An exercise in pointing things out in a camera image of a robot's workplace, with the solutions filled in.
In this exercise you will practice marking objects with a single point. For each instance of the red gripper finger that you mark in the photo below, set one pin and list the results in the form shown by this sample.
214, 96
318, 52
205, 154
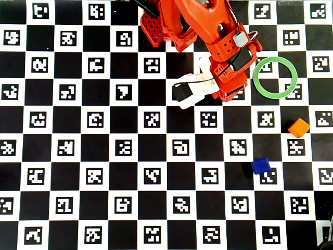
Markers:
223, 96

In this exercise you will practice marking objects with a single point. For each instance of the orange cube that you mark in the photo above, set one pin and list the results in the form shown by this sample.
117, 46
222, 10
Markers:
299, 127

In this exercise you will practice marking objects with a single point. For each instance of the blue cube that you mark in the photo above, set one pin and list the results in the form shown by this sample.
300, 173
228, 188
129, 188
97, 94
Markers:
261, 166

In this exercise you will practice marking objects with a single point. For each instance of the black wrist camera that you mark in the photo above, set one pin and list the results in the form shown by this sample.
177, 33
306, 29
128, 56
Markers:
182, 92

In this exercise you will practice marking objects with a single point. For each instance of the grey tape wrap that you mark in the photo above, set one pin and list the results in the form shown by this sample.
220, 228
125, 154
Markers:
203, 2

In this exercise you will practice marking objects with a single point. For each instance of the red robot arm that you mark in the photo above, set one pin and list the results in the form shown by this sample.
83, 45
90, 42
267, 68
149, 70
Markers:
197, 15

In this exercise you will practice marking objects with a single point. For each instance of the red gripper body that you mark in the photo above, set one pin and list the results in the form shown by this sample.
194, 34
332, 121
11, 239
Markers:
232, 91

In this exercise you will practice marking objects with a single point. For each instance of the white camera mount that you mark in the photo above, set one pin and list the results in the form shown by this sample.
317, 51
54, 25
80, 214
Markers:
200, 86

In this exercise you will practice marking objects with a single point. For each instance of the small grey square module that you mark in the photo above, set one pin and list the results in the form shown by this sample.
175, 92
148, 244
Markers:
239, 39

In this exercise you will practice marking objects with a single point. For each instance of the black white marker checkerboard mat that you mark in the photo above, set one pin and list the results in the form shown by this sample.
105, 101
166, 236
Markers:
67, 151

